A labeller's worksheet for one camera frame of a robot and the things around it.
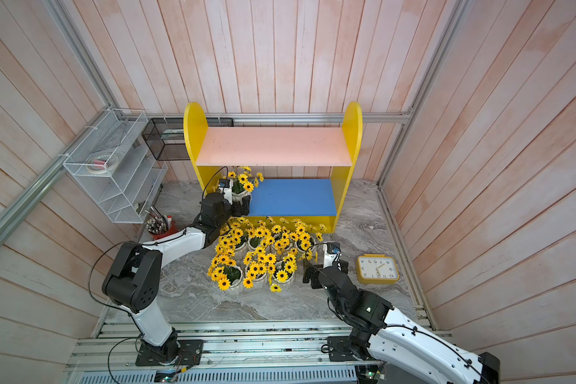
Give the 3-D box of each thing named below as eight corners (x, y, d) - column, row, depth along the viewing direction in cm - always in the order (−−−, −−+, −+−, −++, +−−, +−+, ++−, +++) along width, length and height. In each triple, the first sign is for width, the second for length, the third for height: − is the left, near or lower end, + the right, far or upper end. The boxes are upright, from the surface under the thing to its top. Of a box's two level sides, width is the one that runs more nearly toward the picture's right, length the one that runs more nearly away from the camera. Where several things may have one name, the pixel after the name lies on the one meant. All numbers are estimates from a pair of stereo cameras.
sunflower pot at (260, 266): (251, 300, 86) (245, 281, 72) (240, 281, 91) (232, 260, 77) (278, 281, 90) (278, 261, 77) (266, 264, 95) (263, 241, 81)
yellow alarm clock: (358, 284, 90) (361, 280, 87) (353, 258, 97) (355, 253, 94) (399, 284, 90) (403, 280, 87) (390, 258, 97) (394, 254, 94)
